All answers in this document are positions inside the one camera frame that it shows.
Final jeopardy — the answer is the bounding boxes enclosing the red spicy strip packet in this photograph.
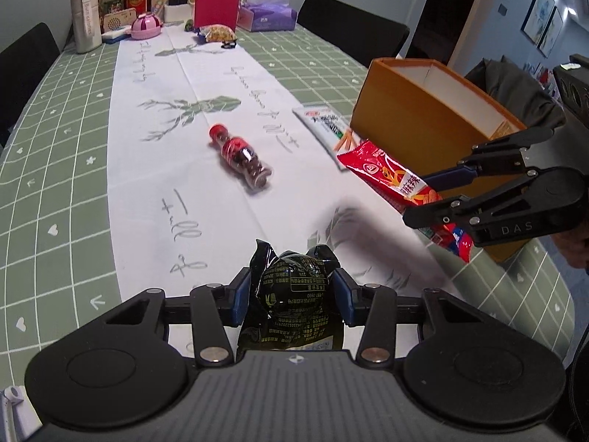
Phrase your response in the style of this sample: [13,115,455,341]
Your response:
[338,141,473,262]

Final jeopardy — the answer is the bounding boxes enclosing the black foil snack packet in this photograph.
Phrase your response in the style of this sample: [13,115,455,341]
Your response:
[237,241,343,357]

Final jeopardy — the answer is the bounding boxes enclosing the orange cardboard box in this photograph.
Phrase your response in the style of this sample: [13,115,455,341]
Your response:
[349,57,528,264]

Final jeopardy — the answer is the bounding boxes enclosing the person's left hand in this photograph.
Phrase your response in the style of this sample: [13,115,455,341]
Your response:
[551,224,589,269]

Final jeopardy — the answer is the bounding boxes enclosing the white deer table runner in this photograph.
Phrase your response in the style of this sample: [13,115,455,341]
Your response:
[107,27,452,298]

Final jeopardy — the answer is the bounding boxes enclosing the white snack stick packet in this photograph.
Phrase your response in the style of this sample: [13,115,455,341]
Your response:
[293,105,363,162]

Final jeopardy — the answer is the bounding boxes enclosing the red cap candy bottle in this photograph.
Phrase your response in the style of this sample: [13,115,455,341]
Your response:
[209,124,272,190]

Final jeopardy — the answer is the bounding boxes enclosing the green checked tablecloth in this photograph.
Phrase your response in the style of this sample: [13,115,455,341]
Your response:
[1,42,574,385]

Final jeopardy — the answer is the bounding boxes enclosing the black chair right side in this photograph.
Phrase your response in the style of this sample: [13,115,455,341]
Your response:
[297,0,410,68]

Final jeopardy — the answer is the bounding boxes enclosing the black chair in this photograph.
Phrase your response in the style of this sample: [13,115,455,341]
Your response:
[0,23,60,147]
[297,0,410,68]

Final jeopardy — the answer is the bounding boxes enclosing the black binder clip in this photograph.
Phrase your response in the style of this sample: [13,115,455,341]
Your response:
[221,40,237,49]

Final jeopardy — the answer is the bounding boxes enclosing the small nut snack bag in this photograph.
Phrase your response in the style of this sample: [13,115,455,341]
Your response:
[197,24,237,44]

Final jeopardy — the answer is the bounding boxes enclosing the purple tissue pack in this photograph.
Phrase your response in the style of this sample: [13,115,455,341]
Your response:
[237,0,297,33]

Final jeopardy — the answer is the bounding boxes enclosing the pink round container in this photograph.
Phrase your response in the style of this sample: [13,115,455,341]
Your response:
[130,13,163,40]

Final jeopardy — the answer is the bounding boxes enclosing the white pink tumbler bottle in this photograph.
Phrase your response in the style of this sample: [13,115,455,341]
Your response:
[70,0,102,54]

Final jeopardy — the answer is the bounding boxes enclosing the magenta cube box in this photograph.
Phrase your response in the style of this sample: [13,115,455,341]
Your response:
[194,0,240,30]

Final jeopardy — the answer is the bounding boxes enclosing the beige small radio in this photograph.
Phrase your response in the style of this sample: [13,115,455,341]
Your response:
[103,8,137,32]

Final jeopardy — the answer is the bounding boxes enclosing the black chair left side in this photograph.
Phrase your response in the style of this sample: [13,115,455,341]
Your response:
[0,23,60,147]

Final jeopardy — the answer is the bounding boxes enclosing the framed wall pictures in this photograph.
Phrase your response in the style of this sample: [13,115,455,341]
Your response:
[521,0,564,57]

